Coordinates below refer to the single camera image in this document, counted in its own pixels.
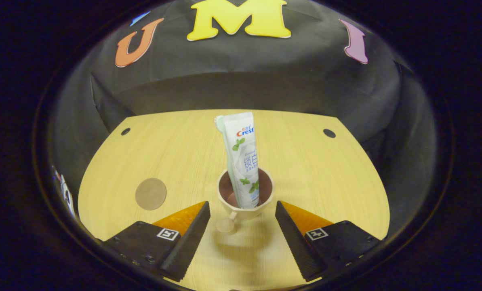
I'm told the white toothpaste tube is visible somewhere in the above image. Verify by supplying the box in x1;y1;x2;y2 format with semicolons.
221;112;261;209

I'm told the wooden desktop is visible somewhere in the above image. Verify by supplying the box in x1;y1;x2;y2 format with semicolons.
78;109;391;291

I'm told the beige cup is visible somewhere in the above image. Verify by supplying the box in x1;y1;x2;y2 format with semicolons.
216;167;274;235

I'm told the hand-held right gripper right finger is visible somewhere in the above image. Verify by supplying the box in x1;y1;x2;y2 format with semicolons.
275;200;383;282

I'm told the black backdrop cloth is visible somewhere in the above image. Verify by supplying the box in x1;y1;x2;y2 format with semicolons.
47;0;439;239

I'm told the round brown coaster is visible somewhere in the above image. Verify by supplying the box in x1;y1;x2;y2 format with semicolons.
135;178;167;211

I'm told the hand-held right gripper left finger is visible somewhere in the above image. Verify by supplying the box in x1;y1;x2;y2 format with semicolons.
103;201;211;282

